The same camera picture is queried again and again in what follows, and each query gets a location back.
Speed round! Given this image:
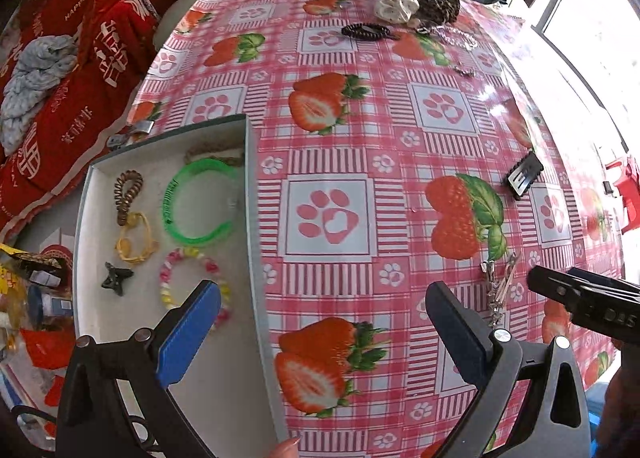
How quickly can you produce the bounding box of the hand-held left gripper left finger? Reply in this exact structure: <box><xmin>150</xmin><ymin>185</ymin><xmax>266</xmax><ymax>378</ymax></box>
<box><xmin>55</xmin><ymin>279</ymin><xmax>223</xmax><ymax>458</ymax></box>

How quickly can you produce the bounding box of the white scrunchie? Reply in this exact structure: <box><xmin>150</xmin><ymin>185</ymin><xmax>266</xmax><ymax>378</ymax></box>
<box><xmin>375</xmin><ymin>0</ymin><xmax>418</xmax><ymax>25</ymax></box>

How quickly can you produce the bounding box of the silver chain bracelet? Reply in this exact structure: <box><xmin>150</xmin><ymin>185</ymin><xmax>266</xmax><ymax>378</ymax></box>
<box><xmin>430</xmin><ymin>27</ymin><xmax>480</xmax><ymax>51</ymax></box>

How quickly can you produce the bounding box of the white shallow tray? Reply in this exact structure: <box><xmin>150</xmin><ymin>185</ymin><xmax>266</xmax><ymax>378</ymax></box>
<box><xmin>72</xmin><ymin>114</ymin><xmax>291</xmax><ymax>444</ymax></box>

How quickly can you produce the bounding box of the braided rope bracelet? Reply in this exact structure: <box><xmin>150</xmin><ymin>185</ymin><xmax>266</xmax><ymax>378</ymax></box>
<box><xmin>184</xmin><ymin>147</ymin><xmax>246</xmax><ymax>166</ymax></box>

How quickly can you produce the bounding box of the leopard print scrunchie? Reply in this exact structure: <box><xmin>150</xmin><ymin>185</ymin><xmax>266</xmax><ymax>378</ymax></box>
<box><xmin>412</xmin><ymin>0</ymin><xmax>463</xmax><ymax>29</ymax></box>

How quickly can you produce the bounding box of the person's left hand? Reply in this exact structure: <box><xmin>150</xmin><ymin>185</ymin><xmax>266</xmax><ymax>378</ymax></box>
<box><xmin>270</xmin><ymin>435</ymin><xmax>303</xmax><ymax>458</ymax></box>

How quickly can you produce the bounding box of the small black claw clip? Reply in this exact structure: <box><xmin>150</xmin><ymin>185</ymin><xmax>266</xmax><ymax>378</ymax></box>
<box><xmin>101</xmin><ymin>262</ymin><xmax>135</xmax><ymax>296</ymax></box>

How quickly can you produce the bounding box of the pastel beaded bracelet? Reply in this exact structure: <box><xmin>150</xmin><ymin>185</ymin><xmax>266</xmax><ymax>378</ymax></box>
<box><xmin>159</xmin><ymin>247</ymin><xmax>233</xmax><ymax>331</ymax></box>

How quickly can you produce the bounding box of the person's right forearm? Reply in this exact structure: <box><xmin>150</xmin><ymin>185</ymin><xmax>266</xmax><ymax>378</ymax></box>
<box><xmin>595</xmin><ymin>338</ymin><xmax>640</xmax><ymax>458</ymax></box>

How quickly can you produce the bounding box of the grey crumpled cloth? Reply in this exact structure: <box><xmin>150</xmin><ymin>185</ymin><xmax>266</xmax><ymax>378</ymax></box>
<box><xmin>0</xmin><ymin>34</ymin><xmax>81</xmax><ymax>149</ymax></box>

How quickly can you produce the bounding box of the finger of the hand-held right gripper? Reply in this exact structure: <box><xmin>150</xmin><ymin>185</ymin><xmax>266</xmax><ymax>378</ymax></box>
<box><xmin>565</xmin><ymin>267</ymin><xmax>640</xmax><ymax>295</ymax></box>
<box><xmin>526</xmin><ymin>265</ymin><xmax>591</xmax><ymax>311</ymax></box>

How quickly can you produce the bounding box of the green plastic bangle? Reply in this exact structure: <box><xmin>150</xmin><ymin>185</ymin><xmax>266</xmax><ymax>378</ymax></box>
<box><xmin>162</xmin><ymin>158</ymin><xmax>243</xmax><ymax>245</ymax></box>

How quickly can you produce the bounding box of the black rectangular comb clip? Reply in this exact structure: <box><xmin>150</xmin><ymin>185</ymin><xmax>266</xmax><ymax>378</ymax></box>
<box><xmin>502</xmin><ymin>150</ymin><xmax>545</xmax><ymax>200</ymax></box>

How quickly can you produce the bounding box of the yellow cord bracelet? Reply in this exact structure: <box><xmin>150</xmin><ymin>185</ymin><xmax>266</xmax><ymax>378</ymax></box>
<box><xmin>116</xmin><ymin>212</ymin><xmax>160</xmax><ymax>259</ymax></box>

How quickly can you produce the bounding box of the red plastic chair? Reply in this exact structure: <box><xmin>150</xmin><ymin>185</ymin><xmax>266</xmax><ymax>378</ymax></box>
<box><xmin>604</xmin><ymin>155</ymin><xmax>640</xmax><ymax>234</ymax></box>

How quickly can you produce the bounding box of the red printed blanket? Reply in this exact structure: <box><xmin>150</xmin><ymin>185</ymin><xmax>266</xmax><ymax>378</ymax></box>
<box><xmin>0</xmin><ymin>0</ymin><xmax>181</xmax><ymax>234</ymax></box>

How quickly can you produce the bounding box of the black spiral hair tie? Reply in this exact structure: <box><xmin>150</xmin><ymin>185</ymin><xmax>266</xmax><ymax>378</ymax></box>
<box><xmin>341</xmin><ymin>23</ymin><xmax>396</xmax><ymax>42</ymax></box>

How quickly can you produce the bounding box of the large window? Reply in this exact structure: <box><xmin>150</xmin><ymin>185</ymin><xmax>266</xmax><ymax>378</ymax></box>
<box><xmin>530</xmin><ymin>0</ymin><xmax>640</xmax><ymax>164</ymax></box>

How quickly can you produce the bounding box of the pile of colourful packets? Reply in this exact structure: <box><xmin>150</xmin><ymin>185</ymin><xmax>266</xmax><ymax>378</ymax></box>
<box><xmin>0</xmin><ymin>243</ymin><xmax>76</xmax><ymax>389</ymax></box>

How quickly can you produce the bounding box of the brown spiral hair tie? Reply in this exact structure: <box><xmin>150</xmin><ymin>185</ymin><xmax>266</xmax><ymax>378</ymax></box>
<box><xmin>114</xmin><ymin>170</ymin><xmax>144</xmax><ymax>228</ymax></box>

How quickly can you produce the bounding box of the strawberry print pink tablecloth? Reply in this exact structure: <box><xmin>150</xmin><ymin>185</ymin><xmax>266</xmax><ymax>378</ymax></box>
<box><xmin>127</xmin><ymin>0</ymin><xmax>633</xmax><ymax>458</ymax></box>

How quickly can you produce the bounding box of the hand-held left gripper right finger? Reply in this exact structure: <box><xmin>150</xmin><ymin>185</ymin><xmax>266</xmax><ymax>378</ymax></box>
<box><xmin>424</xmin><ymin>280</ymin><xmax>593</xmax><ymax>458</ymax></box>

